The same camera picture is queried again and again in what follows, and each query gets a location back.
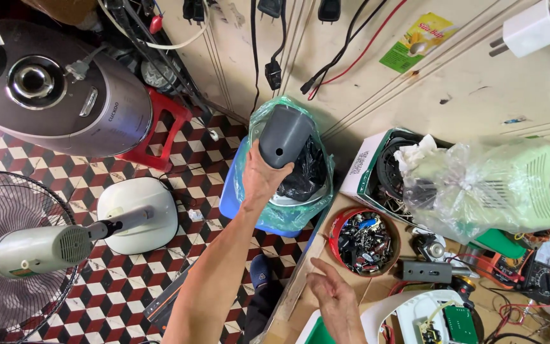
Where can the person's left hand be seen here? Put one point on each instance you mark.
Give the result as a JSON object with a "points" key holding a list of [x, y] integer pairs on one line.
{"points": [[258, 179]]}

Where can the person's right hand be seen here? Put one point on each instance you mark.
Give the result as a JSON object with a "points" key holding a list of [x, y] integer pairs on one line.
{"points": [[339, 301]]}

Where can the person's right fingers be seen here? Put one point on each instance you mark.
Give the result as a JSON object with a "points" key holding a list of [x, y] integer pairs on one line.
{"points": [[322, 276]]}

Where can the grey plastic motor housing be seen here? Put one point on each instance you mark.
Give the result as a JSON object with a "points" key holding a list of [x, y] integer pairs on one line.
{"points": [[284, 134]]}

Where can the wooden strip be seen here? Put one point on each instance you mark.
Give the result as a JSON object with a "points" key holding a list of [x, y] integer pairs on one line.
{"points": [[303, 277]]}

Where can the red round tin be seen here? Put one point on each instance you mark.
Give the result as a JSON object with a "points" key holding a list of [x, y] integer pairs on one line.
{"points": [[334, 239]]}

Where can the heap of screws and parts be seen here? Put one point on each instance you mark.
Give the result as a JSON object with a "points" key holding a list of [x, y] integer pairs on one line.
{"points": [[365, 243]]}

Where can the green container with white rim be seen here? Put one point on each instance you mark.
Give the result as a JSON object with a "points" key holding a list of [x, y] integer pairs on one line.
{"points": [[318, 332]]}

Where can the blue slipper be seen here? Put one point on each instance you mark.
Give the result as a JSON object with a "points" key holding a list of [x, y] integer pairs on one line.
{"points": [[260, 271]]}

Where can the person's dark trouser leg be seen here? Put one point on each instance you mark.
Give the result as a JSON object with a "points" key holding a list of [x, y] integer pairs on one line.
{"points": [[263, 310]]}

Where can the white round plate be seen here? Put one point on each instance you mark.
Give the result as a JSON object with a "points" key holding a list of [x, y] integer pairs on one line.
{"points": [[299, 200]]}

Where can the green translucent plastic bag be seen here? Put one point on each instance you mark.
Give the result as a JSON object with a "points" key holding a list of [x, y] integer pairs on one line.
{"points": [[256, 210]]}

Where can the white appliance shell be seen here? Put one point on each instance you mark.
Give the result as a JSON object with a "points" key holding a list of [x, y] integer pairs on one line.
{"points": [[413, 310]]}

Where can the black rectangular metal box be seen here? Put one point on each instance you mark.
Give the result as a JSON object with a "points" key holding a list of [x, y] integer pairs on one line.
{"points": [[425, 271]]}

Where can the black plastic bag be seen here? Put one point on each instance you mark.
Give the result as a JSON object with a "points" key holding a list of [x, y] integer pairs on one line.
{"points": [[306, 169]]}

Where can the round metal part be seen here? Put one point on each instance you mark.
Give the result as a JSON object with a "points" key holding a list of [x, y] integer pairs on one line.
{"points": [[433, 248]]}

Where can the white and green cardboard box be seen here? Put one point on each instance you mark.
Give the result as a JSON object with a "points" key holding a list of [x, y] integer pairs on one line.
{"points": [[363, 167]]}

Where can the blue plastic stool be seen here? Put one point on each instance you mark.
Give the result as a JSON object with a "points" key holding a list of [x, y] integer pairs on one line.
{"points": [[227, 200]]}

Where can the black round fan part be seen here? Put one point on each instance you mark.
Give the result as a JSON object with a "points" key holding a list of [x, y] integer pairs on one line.
{"points": [[389, 167]]}

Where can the clear plastic bag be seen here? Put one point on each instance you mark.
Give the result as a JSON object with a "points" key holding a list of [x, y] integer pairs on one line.
{"points": [[447, 210]]}

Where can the green circuit board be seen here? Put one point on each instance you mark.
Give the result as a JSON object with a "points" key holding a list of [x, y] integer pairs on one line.
{"points": [[460, 326]]}

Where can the white crumpled tissue paper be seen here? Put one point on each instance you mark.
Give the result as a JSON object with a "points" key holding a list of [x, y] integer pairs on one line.
{"points": [[416, 150]]}

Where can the black and orange flat box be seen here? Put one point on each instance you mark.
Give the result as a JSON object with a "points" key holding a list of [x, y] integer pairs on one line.
{"points": [[165, 306]]}

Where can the orange multimeter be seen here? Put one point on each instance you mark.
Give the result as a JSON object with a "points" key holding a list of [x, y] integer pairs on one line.
{"points": [[502, 267]]}

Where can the green plastic piece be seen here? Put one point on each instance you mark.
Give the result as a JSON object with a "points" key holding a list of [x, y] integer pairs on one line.
{"points": [[499, 243]]}

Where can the light green fan motor cover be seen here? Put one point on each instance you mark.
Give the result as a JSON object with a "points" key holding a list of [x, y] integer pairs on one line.
{"points": [[509, 186]]}

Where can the red plastic stool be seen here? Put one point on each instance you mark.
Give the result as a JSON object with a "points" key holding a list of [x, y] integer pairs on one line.
{"points": [[163, 124]]}

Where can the black analog multimeter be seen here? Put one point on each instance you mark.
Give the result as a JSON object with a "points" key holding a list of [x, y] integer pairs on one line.
{"points": [[549, 270]]}

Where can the green and yellow sticker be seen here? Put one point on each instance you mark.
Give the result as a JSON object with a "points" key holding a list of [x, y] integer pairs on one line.
{"points": [[416, 44]]}

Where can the black hanging plug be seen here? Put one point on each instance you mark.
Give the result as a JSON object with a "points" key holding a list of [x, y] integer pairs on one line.
{"points": [[270, 7], [329, 9], [194, 9]]}

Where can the white standing fan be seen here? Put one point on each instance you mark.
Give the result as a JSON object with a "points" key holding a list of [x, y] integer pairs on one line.
{"points": [[41, 248]]}

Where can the small red bulb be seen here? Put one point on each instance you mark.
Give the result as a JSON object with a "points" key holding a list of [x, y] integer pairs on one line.
{"points": [[155, 24]]}

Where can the grey-brown rice cooker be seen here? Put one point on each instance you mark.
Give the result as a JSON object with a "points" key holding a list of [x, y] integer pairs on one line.
{"points": [[65, 110]]}

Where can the grey power plug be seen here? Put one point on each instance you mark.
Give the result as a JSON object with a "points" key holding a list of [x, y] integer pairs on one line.
{"points": [[78, 69]]}

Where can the white plug adapter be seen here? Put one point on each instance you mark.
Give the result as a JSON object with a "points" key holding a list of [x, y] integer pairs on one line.
{"points": [[530, 29]]}

